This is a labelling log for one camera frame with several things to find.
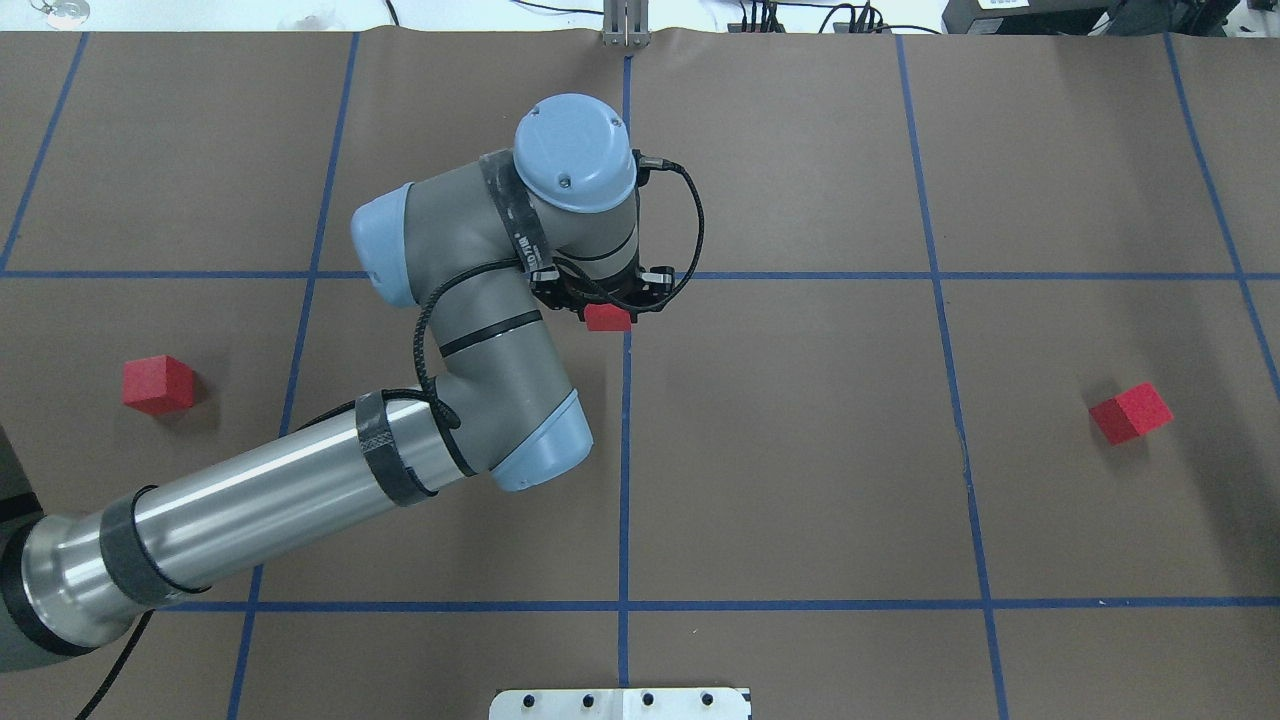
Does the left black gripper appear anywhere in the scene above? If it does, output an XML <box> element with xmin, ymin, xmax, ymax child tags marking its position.
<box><xmin>530</xmin><ymin>263</ymin><xmax>677</xmax><ymax>322</ymax></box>

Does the red block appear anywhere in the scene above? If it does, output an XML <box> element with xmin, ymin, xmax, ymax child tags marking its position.
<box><xmin>581</xmin><ymin>304</ymin><xmax>634</xmax><ymax>332</ymax></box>
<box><xmin>120</xmin><ymin>355</ymin><xmax>197</xmax><ymax>416</ymax></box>
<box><xmin>1088</xmin><ymin>382</ymin><xmax>1175</xmax><ymax>446</ymax></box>

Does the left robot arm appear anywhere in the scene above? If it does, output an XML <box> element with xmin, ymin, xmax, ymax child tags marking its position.
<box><xmin>3</xmin><ymin>94</ymin><xmax>690</xmax><ymax>673</ymax></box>

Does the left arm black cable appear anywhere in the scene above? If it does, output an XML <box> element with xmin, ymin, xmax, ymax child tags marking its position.
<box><xmin>76</xmin><ymin>152</ymin><xmax>707</xmax><ymax>720</ymax></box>

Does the aluminium frame post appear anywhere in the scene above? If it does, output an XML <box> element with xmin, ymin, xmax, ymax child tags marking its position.
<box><xmin>602</xmin><ymin>0</ymin><xmax>652</xmax><ymax>49</ymax></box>

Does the white pedestal base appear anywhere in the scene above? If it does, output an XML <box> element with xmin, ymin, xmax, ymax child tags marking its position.
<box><xmin>488</xmin><ymin>687</ymin><xmax>754</xmax><ymax>719</ymax></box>

